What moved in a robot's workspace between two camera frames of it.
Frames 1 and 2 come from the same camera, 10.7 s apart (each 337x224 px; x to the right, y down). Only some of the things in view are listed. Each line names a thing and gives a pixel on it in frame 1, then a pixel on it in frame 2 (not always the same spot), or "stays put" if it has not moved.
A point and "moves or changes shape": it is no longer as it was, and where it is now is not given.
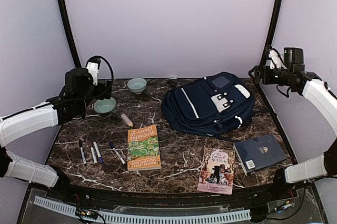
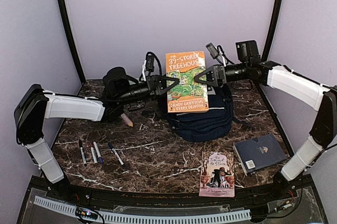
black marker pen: [82, 153] stays put
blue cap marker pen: [116, 152] stays put
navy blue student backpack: [219, 104] moves or changes shape
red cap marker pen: [93, 153] stays put
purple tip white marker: [100, 159] stays put
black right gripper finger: [251, 73] -> [196, 78]
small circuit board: [86, 214] stays put
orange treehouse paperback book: [143, 153] -> [188, 95]
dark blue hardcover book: [258, 153] stays put
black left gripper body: [101, 94] -> [150, 80]
